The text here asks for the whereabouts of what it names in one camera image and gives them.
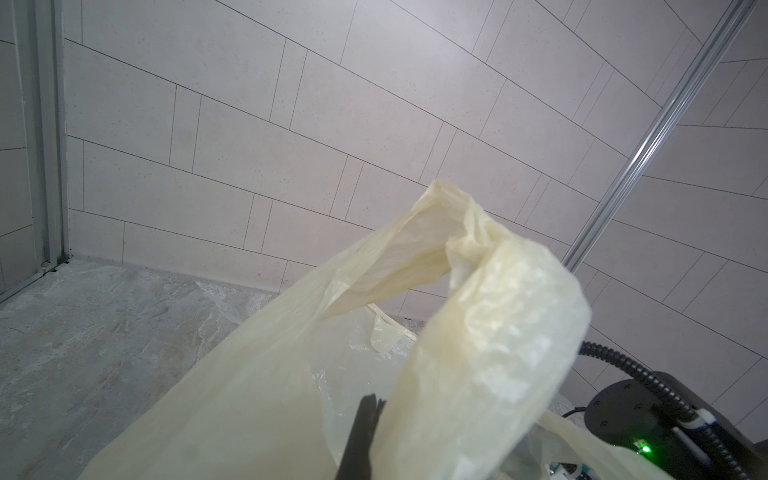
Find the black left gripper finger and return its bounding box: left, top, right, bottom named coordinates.
left=335, top=394, right=386, bottom=480

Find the left aluminium corner post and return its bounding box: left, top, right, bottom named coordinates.
left=1, top=1, right=70, bottom=301

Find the right aluminium corner post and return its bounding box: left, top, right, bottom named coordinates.
left=563, top=0, right=761, bottom=273

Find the yellow plastic bag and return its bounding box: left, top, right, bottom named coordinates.
left=83, top=182, right=663, bottom=479

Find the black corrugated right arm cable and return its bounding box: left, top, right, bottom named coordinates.
left=561, top=340, right=751, bottom=480

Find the aluminium corner post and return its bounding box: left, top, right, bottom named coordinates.
left=1, top=1, right=70, bottom=301
left=563, top=0, right=761, bottom=273

